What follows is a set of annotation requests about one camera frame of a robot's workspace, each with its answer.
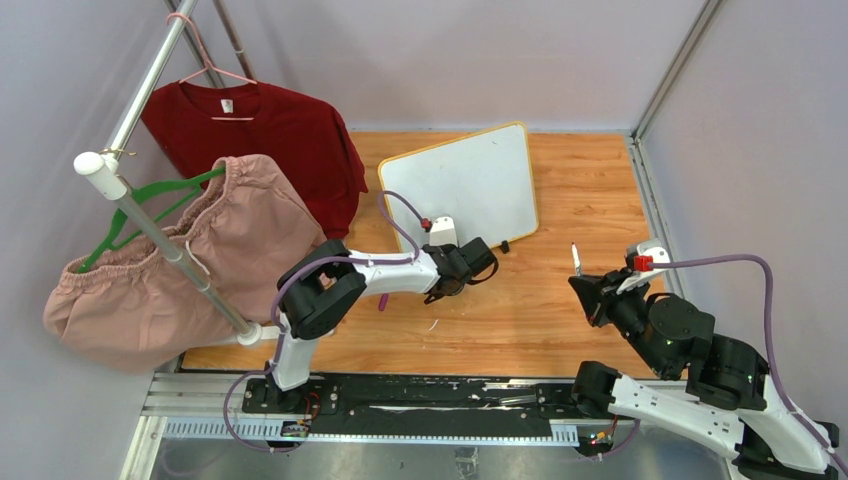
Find white purple whiteboard marker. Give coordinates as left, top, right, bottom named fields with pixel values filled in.
left=571, top=242, right=582, bottom=276

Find green clothes hanger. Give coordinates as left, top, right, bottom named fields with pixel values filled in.
left=75, top=166, right=225, bottom=273

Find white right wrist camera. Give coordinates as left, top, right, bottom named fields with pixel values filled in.
left=616, top=238, right=671, bottom=294

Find yellow-framed whiteboard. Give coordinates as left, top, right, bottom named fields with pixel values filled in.
left=377, top=122, right=539, bottom=248

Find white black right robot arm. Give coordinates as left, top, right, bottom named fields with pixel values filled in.
left=568, top=269, right=839, bottom=479

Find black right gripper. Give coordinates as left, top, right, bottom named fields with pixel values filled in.
left=571, top=264, right=671, bottom=376

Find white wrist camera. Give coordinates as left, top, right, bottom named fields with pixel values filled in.
left=428, top=216, right=459, bottom=246
left=616, top=238, right=671, bottom=294

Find silver clothes rack pole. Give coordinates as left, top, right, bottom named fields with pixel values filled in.
left=72, top=0, right=266, bottom=346

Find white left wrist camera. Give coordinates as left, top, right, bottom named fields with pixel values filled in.
left=428, top=216, right=459, bottom=246

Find pink clothes hanger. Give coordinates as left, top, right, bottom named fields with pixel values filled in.
left=165, top=11, right=260, bottom=123

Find red t-shirt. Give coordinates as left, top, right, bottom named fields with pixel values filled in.
left=141, top=82, right=368, bottom=238

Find grey aluminium frame post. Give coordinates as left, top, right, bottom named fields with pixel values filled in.
left=631, top=0, right=725, bottom=143

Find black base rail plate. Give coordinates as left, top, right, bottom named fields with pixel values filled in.
left=239, top=373, right=613, bottom=439

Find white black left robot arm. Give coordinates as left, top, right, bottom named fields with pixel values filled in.
left=266, top=238, right=499, bottom=413

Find pink shorts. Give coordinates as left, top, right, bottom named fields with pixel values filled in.
left=42, top=154, right=329, bottom=374

